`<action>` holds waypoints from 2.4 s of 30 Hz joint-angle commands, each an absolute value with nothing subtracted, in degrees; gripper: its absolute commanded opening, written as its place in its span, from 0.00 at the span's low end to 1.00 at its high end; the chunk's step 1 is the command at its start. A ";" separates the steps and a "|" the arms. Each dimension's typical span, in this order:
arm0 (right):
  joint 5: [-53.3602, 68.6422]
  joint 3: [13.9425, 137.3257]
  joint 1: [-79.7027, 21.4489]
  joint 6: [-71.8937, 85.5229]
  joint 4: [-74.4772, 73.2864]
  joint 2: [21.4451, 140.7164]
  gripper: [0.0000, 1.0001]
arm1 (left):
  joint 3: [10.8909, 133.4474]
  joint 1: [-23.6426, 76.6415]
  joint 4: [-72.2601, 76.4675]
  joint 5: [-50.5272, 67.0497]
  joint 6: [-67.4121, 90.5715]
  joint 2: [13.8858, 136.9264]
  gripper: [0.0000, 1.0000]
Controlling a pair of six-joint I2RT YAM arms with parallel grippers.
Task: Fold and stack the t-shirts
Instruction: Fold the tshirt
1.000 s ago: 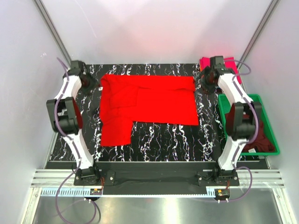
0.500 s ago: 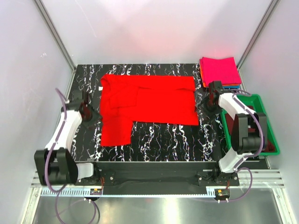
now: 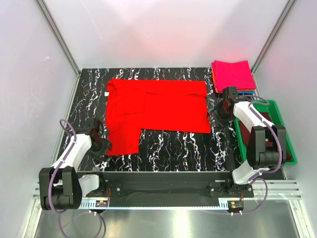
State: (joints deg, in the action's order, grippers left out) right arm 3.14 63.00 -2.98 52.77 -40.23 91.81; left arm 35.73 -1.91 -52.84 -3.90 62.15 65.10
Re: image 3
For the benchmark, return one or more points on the connector box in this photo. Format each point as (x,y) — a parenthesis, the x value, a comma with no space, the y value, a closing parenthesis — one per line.
(102,204)
(239,204)

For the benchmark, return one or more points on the left connector box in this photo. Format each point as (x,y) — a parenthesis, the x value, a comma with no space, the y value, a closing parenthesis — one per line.
(102,204)

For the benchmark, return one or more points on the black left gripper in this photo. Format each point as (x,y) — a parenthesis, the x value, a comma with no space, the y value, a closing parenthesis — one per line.
(106,145)

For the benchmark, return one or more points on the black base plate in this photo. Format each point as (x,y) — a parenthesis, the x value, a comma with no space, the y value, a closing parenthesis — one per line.
(149,201)

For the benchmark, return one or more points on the green plastic bin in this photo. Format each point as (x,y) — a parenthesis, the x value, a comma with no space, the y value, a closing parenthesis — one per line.
(270,112)

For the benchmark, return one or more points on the red t shirt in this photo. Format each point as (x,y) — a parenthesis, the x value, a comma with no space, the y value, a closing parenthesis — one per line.
(134,105)

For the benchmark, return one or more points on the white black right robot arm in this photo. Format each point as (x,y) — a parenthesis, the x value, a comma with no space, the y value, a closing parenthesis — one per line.
(267,146)

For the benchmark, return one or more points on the right connector box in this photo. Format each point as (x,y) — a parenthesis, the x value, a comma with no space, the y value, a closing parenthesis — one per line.
(239,204)

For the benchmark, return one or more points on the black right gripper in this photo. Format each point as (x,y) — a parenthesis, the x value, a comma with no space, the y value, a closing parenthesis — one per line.
(223,122)

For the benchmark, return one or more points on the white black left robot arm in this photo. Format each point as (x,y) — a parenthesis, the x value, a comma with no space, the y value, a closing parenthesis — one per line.
(60,187)

